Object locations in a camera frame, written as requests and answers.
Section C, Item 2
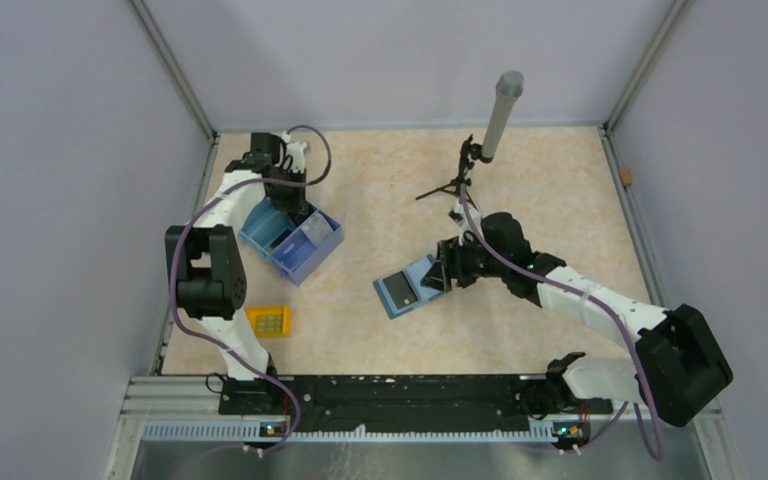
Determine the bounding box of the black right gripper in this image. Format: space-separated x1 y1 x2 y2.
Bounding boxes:
422 231 509 292

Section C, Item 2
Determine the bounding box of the blue leather card holder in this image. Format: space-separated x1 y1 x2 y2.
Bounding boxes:
372 255 445 320

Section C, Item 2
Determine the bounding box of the black credit card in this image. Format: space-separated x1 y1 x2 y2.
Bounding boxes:
382 271 419 311

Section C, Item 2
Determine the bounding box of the blue compartment organizer tray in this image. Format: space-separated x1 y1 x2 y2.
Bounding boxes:
238 199 344 286

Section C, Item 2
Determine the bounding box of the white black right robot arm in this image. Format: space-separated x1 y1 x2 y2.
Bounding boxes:
421 206 734 427

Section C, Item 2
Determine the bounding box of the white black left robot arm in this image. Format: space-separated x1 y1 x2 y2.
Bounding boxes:
165 131 313 414

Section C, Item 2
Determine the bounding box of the silver grey credit card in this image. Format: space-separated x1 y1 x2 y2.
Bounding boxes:
300 211 333 248

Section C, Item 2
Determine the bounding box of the black mini tripod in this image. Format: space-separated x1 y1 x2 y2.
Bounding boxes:
416 135 482 205

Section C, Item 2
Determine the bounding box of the yellow toy brick block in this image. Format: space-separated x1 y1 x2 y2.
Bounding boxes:
244 305 292 338

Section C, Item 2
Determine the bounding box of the grey tube on stand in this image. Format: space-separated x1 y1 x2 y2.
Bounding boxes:
480 70 524 163

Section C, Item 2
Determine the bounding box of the white toothed cable strip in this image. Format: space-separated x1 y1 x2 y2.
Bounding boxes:
142 420 558 444

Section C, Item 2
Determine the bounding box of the aluminium table frame rail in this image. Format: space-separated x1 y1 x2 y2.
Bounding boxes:
599 126 734 427

